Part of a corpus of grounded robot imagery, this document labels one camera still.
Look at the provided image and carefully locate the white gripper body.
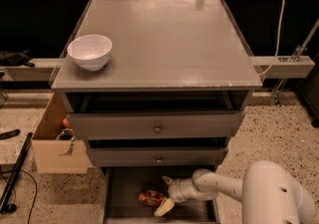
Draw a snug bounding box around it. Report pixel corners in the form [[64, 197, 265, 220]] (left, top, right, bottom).
[[167, 178, 197, 203]]

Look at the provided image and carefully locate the red coke can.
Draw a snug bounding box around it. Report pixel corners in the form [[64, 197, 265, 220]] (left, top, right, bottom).
[[139, 189, 164, 207]]

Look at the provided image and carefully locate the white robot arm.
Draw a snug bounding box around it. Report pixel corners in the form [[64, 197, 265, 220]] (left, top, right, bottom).
[[155, 160, 316, 224]]

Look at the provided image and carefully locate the grey bottom drawer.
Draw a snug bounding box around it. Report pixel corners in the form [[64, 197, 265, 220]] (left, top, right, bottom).
[[103, 166, 221, 224]]

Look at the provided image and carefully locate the grey drawer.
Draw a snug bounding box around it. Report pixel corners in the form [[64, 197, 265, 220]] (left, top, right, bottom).
[[103, 166, 221, 224], [67, 112, 244, 140], [87, 147, 228, 167]]

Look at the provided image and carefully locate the grey middle drawer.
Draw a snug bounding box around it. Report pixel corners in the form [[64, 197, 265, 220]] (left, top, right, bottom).
[[87, 147, 228, 167]]

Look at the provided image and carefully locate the grey drawer cabinet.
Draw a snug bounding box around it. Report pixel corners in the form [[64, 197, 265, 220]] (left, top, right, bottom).
[[49, 0, 263, 224]]

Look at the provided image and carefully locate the grey top drawer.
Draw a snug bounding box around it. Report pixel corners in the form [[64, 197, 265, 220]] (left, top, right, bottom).
[[67, 112, 244, 140]]

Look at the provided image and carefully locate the orange ball in box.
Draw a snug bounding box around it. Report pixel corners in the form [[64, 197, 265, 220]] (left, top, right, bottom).
[[62, 118, 71, 128]]

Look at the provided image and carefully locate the cardboard box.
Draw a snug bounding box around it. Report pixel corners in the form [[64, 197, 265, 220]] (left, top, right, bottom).
[[32, 94, 90, 173]]

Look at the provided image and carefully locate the white ceramic bowl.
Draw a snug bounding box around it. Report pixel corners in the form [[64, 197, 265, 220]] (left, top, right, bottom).
[[67, 35, 113, 71]]

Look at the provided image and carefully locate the black flat tool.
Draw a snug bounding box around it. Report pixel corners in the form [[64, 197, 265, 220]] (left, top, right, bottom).
[[0, 129, 21, 140]]

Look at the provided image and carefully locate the black pole with base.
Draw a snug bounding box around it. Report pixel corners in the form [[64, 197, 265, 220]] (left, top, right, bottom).
[[0, 132, 33, 214]]

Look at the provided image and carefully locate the black cloth on shelf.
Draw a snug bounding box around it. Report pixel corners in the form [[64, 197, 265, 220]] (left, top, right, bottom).
[[0, 50, 35, 67]]

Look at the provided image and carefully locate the black floor cable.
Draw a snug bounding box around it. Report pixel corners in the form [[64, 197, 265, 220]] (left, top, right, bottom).
[[0, 167, 39, 224]]

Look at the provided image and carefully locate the white cable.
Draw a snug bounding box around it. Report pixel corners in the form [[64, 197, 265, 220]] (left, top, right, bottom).
[[258, 0, 287, 78]]

